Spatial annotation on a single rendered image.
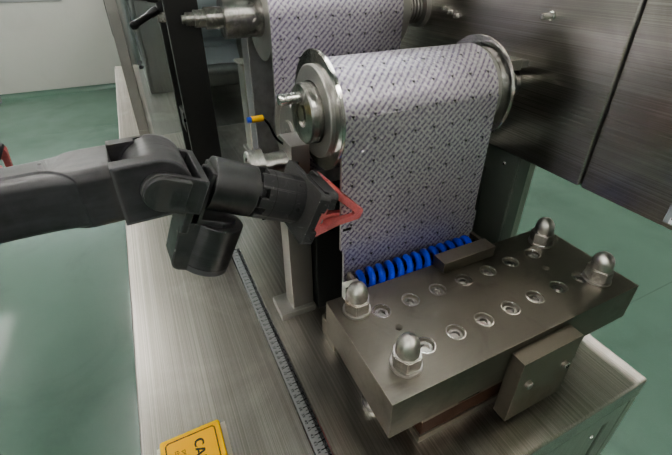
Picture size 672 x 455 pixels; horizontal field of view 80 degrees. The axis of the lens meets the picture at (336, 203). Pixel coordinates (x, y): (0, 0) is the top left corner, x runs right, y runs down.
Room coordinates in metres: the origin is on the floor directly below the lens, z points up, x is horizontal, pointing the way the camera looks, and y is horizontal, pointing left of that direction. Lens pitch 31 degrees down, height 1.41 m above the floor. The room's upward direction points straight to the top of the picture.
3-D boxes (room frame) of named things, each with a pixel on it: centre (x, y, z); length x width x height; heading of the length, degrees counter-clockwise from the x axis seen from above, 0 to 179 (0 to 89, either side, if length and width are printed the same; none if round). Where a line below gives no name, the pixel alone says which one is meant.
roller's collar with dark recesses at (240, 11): (0.71, 0.15, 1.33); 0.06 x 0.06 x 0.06; 26
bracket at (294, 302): (0.51, 0.07, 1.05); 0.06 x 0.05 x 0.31; 116
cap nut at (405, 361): (0.29, -0.08, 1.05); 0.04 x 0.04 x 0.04
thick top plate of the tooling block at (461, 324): (0.40, -0.20, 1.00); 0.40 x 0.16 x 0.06; 116
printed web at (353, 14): (0.66, -0.03, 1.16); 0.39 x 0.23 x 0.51; 26
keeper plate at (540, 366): (0.32, -0.26, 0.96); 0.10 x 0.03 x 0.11; 116
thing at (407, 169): (0.49, -0.11, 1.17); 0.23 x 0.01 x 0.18; 116
